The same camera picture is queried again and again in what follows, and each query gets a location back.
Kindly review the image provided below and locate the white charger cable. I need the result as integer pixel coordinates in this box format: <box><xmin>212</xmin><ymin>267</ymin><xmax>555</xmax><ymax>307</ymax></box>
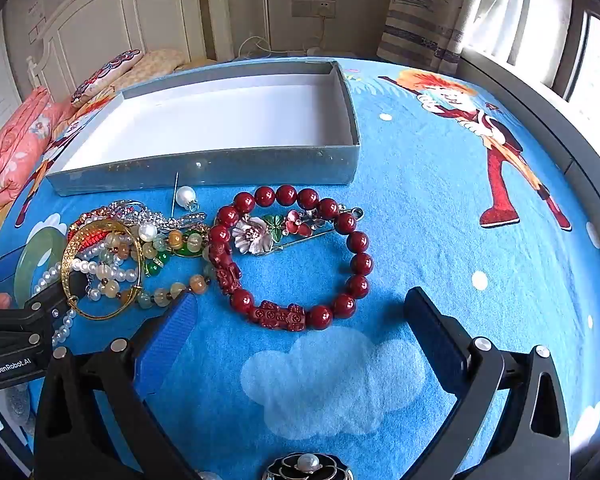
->
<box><xmin>237</xmin><ymin>15</ymin><xmax>331</xmax><ymax>58</ymax></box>

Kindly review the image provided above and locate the window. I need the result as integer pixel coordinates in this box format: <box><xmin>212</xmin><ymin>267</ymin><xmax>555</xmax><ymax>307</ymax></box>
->
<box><xmin>555</xmin><ymin>10</ymin><xmax>600</xmax><ymax>121</ymax></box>

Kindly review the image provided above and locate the pearl drop earring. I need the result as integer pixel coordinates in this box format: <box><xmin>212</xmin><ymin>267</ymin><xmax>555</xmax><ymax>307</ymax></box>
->
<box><xmin>176</xmin><ymin>186</ymin><xmax>201</xmax><ymax>213</ymax></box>

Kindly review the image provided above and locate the pale yellow pillow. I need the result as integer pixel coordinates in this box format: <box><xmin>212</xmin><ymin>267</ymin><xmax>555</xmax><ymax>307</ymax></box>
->
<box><xmin>115</xmin><ymin>49</ymin><xmax>188</xmax><ymax>91</ymax></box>

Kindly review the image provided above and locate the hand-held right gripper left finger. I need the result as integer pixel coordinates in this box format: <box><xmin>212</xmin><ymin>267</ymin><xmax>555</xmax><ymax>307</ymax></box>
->
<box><xmin>32</xmin><ymin>290</ymin><xmax>201</xmax><ymax>480</ymax></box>

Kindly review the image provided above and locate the white wooden headboard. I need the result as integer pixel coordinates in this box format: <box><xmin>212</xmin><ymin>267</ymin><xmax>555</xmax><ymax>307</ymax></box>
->
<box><xmin>27</xmin><ymin>0</ymin><xmax>236</xmax><ymax>91</ymax></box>

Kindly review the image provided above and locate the printed striped curtain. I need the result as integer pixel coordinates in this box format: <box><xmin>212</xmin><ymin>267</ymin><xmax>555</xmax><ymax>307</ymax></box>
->
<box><xmin>377</xmin><ymin>0</ymin><xmax>486</xmax><ymax>73</ymax></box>

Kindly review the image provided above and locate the silver rhinestone brooch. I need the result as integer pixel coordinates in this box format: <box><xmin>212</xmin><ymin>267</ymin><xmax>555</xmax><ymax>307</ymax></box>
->
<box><xmin>95</xmin><ymin>199</ymin><xmax>208</xmax><ymax>233</ymax></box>

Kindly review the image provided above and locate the sheer white curtain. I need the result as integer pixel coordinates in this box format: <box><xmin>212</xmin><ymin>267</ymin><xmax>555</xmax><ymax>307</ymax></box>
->
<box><xmin>460</xmin><ymin>0</ymin><xmax>573</xmax><ymax>61</ymax></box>

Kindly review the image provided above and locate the white shallow tray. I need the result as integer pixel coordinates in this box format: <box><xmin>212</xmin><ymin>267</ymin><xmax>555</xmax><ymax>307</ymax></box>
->
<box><xmin>45</xmin><ymin>58</ymin><xmax>362</xmax><ymax>197</ymax></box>

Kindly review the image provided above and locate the dark red bead bracelet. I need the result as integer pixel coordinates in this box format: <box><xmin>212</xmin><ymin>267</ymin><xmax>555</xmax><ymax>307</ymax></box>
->
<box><xmin>207</xmin><ymin>185</ymin><xmax>376</xmax><ymax>332</ymax></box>

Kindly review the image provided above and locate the white pearl necklace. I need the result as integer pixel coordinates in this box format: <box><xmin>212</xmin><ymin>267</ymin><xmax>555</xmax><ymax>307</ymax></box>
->
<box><xmin>32</xmin><ymin>255</ymin><xmax>141</xmax><ymax>347</ymax></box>

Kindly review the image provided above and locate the round embroidered pillow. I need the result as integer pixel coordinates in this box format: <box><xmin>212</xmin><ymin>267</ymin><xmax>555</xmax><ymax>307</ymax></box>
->
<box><xmin>71</xmin><ymin>49</ymin><xmax>146</xmax><ymax>106</ymax></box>

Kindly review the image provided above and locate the gold bangle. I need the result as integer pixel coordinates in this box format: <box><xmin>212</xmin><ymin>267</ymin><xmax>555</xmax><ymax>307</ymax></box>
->
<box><xmin>61</xmin><ymin>219</ymin><xmax>146</xmax><ymax>321</ymax></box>

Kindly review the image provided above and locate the pale green jade bangle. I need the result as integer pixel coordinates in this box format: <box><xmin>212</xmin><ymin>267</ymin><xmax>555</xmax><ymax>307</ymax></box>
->
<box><xmin>11</xmin><ymin>230</ymin><xmax>73</xmax><ymax>311</ymax></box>

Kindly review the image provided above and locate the multicolour stone bead bracelet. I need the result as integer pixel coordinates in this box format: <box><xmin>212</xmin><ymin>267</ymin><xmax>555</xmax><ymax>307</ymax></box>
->
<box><xmin>87</xmin><ymin>227</ymin><xmax>218</xmax><ymax>311</ymax></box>

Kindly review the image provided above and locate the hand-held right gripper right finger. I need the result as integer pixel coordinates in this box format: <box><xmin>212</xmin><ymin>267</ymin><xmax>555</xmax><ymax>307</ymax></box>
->
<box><xmin>404</xmin><ymin>286</ymin><xmax>571</xmax><ymax>480</ymax></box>

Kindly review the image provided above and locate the wall outlet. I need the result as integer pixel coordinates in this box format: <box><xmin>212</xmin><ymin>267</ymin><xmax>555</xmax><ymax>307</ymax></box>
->
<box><xmin>291</xmin><ymin>0</ymin><xmax>337</xmax><ymax>18</ymax></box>

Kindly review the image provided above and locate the black flower pearl brooch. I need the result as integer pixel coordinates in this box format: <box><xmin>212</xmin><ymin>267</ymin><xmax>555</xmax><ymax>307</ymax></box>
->
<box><xmin>262</xmin><ymin>451</ymin><xmax>356</xmax><ymax>480</ymax></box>

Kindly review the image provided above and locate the blue cartoon printed bedsheet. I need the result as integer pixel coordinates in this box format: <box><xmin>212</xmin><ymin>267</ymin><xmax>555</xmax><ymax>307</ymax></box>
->
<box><xmin>10</xmin><ymin>57</ymin><xmax>600</xmax><ymax>480</ymax></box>

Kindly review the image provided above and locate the pink floral quilt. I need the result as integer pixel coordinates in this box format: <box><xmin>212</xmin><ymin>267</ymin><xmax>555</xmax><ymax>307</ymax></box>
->
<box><xmin>0</xmin><ymin>86</ymin><xmax>63</xmax><ymax>218</ymax></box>

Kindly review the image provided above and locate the jewelled hair clip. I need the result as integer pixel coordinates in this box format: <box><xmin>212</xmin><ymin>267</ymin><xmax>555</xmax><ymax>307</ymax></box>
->
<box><xmin>230</xmin><ymin>206</ymin><xmax>365</xmax><ymax>257</ymax></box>

